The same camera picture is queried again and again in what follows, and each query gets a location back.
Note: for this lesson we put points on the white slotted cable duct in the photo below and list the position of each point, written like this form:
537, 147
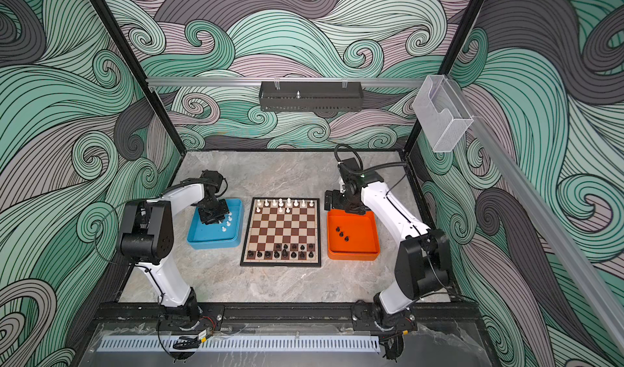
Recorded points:
244, 343

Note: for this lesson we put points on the folding chess board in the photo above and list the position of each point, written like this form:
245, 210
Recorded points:
283, 232

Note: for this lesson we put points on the blue plastic tray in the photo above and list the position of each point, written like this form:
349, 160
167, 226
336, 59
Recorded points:
226, 234

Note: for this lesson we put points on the black perforated wall shelf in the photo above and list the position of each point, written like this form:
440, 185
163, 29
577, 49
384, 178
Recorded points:
311, 97

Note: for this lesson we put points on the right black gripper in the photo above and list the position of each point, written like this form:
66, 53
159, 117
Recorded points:
336, 204

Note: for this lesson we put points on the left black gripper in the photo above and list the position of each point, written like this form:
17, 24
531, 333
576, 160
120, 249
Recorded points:
205, 218

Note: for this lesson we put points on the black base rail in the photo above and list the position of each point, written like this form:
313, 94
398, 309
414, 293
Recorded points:
233, 312

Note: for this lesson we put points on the aluminium wall rail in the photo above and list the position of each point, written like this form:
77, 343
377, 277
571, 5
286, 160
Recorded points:
224, 81

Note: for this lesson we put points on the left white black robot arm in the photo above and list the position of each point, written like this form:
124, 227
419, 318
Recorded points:
146, 236

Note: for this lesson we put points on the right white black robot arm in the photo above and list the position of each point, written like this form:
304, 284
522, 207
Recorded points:
423, 262

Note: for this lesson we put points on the orange plastic tray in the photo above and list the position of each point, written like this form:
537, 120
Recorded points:
364, 242

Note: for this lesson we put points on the clear acrylic wall holder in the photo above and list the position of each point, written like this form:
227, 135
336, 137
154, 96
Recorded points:
442, 110

